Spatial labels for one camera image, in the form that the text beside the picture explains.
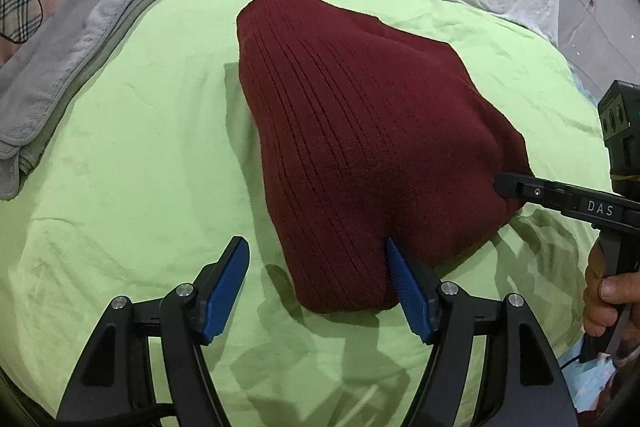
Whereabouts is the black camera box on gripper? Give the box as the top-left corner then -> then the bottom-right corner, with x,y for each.
598,80 -> 640,202

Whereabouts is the light green bed sheet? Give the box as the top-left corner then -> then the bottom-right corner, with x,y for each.
1,0 -> 610,426

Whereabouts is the dark red knit hooded sweater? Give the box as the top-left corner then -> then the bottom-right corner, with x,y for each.
236,0 -> 530,313

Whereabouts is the person's right hand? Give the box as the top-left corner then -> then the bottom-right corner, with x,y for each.
584,243 -> 640,345

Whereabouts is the folded grey towel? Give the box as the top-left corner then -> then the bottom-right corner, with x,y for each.
1,0 -> 156,200

